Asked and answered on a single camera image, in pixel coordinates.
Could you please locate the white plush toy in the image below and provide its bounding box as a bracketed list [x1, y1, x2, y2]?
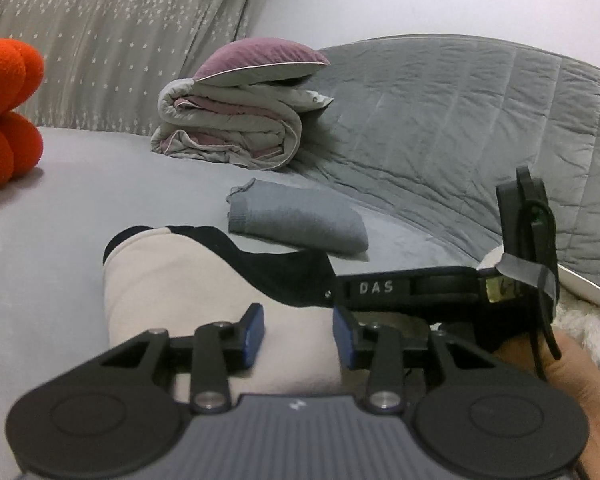
[477, 247, 600, 376]

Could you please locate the purple pillow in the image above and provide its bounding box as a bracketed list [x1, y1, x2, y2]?
[192, 37, 331, 87]

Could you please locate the folded grey sweater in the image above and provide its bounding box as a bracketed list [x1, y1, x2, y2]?
[226, 177, 370, 256]

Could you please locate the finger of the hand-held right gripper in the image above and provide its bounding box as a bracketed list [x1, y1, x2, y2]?
[325, 273, 354, 312]

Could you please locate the grey quilted blanket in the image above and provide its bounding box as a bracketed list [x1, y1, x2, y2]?
[280, 35, 600, 301]

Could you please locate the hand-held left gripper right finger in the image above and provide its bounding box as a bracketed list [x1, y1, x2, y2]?
[331, 306, 497, 413]

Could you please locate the folded white pink quilt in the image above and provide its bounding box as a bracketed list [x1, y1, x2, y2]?
[151, 77, 335, 171]

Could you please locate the grey star curtain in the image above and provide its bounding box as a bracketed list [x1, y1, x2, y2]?
[0, 0, 263, 136]

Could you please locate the person's right hand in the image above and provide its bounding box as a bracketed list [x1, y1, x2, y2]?
[491, 332, 600, 480]

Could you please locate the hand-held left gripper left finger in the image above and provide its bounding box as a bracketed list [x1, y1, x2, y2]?
[100, 302, 266, 413]

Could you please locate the orange pumpkin plush pillow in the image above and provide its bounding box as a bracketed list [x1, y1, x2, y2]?
[0, 37, 46, 196]

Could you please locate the cream and black sweatshirt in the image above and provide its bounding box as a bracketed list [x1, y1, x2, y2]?
[102, 225, 431, 406]

